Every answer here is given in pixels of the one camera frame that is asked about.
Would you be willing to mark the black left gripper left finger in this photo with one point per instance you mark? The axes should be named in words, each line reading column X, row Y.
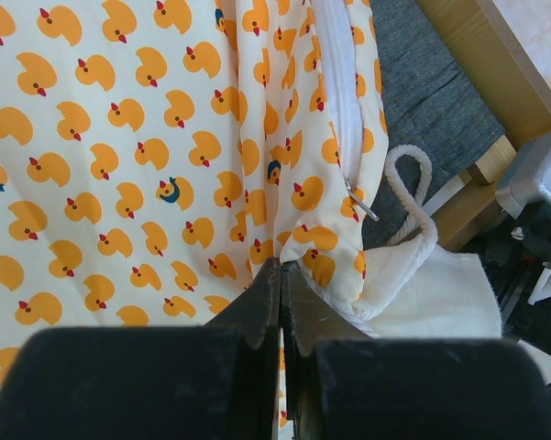
column 215, row 381

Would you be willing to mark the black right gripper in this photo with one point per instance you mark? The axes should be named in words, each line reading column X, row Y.
column 516, row 255

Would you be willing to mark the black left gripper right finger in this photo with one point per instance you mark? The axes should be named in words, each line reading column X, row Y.
column 344, row 384

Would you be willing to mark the wooden pet bed frame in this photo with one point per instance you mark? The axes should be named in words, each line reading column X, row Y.
column 483, row 44

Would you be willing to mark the grey bed base fabric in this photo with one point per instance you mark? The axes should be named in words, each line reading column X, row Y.
column 428, row 100

